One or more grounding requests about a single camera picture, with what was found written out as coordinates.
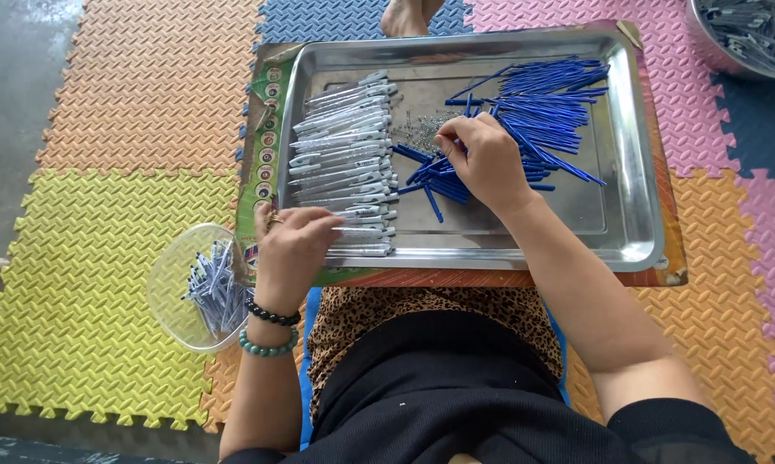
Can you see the person's right hand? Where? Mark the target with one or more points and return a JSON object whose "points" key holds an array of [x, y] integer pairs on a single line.
{"points": [[490, 164]]}

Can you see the person's left hand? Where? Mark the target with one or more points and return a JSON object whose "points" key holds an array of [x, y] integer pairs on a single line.
{"points": [[284, 264]]}

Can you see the person's left fingers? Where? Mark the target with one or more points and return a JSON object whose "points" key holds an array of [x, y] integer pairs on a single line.
{"points": [[313, 229]]}

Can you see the white pen barrel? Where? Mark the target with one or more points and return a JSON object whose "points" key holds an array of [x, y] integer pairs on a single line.
{"points": [[361, 232]]}

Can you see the blue pen refill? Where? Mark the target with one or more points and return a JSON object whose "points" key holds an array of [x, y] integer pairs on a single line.
{"points": [[461, 148]]}

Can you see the row of white barrels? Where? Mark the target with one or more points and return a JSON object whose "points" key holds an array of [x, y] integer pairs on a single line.
{"points": [[342, 148]]}

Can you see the heap of assembled pens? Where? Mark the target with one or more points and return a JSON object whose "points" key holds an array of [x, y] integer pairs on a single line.
{"points": [[216, 290]]}

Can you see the leopard print garment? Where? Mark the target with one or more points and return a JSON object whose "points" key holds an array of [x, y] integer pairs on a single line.
{"points": [[426, 303]]}

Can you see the pile of small metal springs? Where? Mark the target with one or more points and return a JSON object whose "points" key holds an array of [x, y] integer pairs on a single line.
{"points": [[419, 129]]}

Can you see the clear plastic bowl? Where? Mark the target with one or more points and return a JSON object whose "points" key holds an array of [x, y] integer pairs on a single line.
{"points": [[168, 290]]}

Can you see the orange foam mat tile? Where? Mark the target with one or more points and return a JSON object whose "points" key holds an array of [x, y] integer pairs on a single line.
{"points": [[149, 84], [703, 309], [216, 386]]}

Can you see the black shirt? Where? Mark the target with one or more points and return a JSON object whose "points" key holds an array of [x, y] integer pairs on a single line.
{"points": [[458, 399]]}

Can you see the person's foot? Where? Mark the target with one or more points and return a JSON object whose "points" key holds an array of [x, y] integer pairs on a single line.
{"points": [[406, 16]]}

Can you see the yellow foam mat tile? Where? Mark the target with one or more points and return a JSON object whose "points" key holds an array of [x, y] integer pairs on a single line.
{"points": [[90, 303]]}

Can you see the steel tray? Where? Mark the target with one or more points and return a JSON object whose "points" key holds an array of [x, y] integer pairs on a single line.
{"points": [[555, 212]]}

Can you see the pile of blue refills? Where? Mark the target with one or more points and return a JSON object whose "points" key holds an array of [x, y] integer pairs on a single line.
{"points": [[548, 103]]}

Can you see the printed cardboard board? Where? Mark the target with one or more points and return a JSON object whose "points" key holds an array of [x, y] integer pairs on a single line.
{"points": [[674, 212]]}

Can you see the steel bowl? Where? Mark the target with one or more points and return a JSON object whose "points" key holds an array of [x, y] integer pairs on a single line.
{"points": [[700, 42]]}

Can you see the dark blue foam mat tile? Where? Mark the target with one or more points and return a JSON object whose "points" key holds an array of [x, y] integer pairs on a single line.
{"points": [[761, 122]]}

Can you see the heap of grey pen parts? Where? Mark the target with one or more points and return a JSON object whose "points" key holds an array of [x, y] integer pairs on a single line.
{"points": [[748, 32]]}

